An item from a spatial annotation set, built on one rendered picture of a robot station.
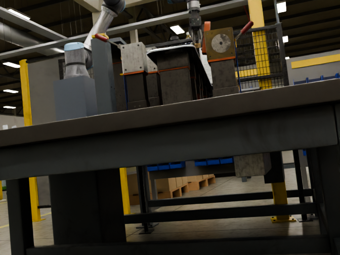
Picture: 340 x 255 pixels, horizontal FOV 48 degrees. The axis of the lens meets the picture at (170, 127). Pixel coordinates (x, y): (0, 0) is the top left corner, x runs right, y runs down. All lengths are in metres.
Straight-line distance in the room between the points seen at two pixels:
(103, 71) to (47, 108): 3.25
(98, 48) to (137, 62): 0.24
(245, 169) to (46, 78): 3.92
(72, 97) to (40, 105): 2.74
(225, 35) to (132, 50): 0.37
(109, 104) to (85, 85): 0.58
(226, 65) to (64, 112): 1.10
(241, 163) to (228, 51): 0.44
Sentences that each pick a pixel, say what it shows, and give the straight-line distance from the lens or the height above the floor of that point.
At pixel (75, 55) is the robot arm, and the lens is 2.33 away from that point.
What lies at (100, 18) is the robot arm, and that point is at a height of 1.49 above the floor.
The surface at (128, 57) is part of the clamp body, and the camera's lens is 1.57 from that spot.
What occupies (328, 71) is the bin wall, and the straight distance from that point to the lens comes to 4.33.
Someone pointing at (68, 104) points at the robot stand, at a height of 0.95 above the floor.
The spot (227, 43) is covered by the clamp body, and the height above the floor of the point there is 1.00.
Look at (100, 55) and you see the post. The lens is 1.71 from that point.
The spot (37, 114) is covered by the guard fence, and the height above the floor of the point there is 1.29.
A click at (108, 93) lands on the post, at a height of 0.89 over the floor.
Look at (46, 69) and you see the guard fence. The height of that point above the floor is 1.83.
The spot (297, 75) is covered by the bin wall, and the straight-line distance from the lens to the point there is 4.32.
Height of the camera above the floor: 0.59
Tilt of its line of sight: 4 degrees up
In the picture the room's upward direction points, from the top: 6 degrees counter-clockwise
